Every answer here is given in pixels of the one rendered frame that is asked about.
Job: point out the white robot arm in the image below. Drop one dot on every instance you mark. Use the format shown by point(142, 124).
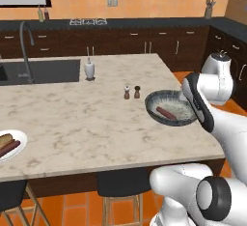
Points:
point(193, 188)

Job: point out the brown sausage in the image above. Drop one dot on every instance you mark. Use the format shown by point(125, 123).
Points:
point(9, 148)
point(166, 113)

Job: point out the dark grey speckled bowl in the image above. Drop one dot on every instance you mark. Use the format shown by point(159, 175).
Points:
point(175, 107)

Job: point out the white plate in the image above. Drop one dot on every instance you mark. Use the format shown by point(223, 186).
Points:
point(20, 141)

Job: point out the brown bun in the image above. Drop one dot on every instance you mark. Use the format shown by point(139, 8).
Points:
point(5, 139)

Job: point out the white-capped brown shaker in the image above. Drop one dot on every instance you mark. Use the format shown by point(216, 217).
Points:
point(127, 94)

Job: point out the dark brown pepper shaker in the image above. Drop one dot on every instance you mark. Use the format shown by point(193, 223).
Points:
point(137, 93)

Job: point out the white soap dispenser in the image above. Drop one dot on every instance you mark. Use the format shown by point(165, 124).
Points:
point(89, 69)

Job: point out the dark brown base cupboards run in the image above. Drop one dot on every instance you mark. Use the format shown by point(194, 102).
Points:
point(128, 43)

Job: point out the black stool with wooden legs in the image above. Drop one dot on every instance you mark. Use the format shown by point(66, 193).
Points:
point(11, 194)
point(123, 181)

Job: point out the dark grey sink basin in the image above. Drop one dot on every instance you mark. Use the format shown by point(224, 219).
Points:
point(48, 71)

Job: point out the hob with grey grates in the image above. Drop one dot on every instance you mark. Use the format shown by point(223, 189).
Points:
point(88, 21)

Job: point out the grey curved tap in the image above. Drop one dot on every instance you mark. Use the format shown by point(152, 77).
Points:
point(25, 49)

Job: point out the dark red bottle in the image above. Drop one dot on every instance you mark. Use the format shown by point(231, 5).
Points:
point(46, 14)

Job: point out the dark brown side cupboards run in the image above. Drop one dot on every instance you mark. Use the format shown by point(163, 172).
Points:
point(231, 48)

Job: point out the olive green bottle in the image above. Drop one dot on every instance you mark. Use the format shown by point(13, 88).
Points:
point(40, 14)

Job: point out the grey pot with utensils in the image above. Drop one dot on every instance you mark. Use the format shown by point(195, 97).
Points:
point(209, 11)

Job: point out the grey wall socket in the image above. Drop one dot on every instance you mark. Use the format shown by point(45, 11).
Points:
point(112, 2)

